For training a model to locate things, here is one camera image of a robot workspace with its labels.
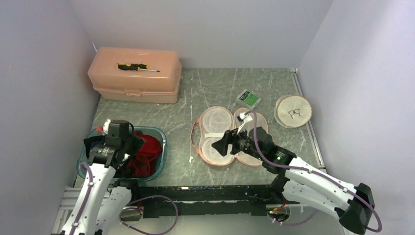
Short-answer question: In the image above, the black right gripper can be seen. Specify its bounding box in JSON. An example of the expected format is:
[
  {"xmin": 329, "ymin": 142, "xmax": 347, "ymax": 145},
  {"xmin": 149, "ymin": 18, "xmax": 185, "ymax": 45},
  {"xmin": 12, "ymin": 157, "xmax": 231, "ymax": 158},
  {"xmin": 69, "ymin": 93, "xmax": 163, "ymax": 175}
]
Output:
[{"xmin": 212, "ymin": 123, "xmax": 265, "ymax": 161}]

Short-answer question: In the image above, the floral mesh laundry bag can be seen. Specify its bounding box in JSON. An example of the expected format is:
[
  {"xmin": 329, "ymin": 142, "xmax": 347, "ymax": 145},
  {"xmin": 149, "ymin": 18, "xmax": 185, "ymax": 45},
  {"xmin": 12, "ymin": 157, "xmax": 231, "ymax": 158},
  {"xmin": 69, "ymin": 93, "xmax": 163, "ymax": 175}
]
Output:
[{"xmin": 191, "ymin": 106, "xmax": 274, "ymax": 167}]

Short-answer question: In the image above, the red satin bra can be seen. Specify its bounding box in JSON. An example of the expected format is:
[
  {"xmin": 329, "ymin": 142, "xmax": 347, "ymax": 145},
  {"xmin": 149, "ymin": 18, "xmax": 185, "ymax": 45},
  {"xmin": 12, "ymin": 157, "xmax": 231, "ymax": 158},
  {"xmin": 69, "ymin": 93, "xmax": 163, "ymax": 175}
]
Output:
[{"xmin": 122, "ymin": 131, "xmax": 162, "ymax": 178}]

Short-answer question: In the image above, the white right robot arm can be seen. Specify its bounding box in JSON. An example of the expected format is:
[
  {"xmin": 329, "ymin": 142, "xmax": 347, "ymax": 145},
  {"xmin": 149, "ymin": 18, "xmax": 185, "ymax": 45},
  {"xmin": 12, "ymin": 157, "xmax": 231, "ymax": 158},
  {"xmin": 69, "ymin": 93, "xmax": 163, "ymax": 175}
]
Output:
[{"xmin": 211, "ymin": 127, "xmax": 382, "ymax": 235}]

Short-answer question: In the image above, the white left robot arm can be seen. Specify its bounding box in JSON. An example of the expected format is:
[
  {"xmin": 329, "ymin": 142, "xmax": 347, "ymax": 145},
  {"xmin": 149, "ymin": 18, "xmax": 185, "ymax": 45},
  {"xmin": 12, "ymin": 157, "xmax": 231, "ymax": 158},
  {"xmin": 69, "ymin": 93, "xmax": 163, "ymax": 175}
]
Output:
[{"xmin": 57, "ymin": 120, "xmax": 144, "ymax": 235}]

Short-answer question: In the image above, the teal plastic basin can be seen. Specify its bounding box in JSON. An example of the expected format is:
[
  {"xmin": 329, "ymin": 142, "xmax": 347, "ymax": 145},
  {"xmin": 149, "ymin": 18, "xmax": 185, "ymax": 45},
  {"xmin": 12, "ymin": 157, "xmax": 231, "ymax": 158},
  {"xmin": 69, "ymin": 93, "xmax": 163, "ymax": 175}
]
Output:
[{"xmin": 76, "ymin": 125, "xmax": 168, "ymax": 182}]

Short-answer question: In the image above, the dark blue cloth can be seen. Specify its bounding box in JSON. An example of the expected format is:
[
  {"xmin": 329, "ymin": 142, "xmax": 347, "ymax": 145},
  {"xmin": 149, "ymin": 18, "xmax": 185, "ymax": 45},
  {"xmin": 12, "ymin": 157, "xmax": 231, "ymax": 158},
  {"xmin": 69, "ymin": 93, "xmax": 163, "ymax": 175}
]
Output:
[{"xmin": 83, "ymin": 135, "xmax": 105, "ymax": 154}]

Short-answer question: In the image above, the white green small box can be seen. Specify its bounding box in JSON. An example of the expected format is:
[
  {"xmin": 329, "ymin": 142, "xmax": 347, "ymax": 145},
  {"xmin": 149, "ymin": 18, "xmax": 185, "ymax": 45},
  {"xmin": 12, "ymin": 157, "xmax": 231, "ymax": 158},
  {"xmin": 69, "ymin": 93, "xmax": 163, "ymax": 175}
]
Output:
[{"xmin": 235, "ymin": 89, "xmax": 261, "ymax": 110}]

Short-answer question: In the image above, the pink plastic storage box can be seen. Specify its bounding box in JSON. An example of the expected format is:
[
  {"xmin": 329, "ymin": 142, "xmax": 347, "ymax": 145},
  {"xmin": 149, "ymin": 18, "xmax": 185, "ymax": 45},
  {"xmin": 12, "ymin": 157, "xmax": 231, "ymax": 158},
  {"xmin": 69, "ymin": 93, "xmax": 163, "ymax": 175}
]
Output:
[{"xmin": 88, "ymin": 47, "xmax": 182, "ymax": 103}]

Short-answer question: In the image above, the round white mesh pouch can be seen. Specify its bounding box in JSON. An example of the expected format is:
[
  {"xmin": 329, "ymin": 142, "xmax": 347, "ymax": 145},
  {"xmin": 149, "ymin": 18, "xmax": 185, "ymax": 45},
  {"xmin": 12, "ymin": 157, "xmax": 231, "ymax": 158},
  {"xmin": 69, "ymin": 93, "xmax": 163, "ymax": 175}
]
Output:
[{"xmin": 274, "ymin": 95, "xmax": 313, "ymax": 129}]

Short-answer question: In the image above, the black yellow screwdriver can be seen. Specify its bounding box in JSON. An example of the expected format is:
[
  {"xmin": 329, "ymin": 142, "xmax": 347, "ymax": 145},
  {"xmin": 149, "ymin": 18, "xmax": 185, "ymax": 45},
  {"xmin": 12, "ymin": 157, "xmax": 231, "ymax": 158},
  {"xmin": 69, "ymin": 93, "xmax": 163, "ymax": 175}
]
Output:
[{"xmin": 117, "ymin": 64, "xmax": 160, "ymax": 72}]

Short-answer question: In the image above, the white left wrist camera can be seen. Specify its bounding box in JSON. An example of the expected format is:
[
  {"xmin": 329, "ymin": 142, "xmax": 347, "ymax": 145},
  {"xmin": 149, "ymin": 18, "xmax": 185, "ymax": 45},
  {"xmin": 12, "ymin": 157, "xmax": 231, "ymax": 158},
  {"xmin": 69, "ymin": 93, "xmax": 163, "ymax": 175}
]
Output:
[{"xmin": 102, "ymin": 119, "xmax": 111, "ymax": 135}]

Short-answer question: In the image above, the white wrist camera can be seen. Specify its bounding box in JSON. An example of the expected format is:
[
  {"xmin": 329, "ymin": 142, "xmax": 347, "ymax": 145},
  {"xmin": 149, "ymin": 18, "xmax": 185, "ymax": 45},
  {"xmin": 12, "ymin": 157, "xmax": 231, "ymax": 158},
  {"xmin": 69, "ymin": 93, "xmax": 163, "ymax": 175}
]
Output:
[
  {"xmin": 237, "ymin": 113, "xmax": 253, "ymax": 132},
  {"xmin": 102, "ymin": 119, "xmax": 111, "ymax": 135}
]

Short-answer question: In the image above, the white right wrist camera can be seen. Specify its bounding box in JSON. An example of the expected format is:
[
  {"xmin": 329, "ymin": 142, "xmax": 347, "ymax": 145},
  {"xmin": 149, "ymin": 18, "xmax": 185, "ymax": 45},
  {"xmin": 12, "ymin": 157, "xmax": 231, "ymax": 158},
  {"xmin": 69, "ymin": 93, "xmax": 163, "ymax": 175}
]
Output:
[{"xmin": 237, "ymin": 113, "xmax": 253, "ymax": 132}]

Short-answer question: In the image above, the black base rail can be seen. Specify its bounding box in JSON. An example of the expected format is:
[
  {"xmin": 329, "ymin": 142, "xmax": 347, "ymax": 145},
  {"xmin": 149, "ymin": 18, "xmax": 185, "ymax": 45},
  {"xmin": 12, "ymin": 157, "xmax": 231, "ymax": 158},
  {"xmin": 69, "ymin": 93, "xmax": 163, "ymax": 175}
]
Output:
[{"xmin": 130, "ymin": 185, "xmax": 286, "ymax": 218}]

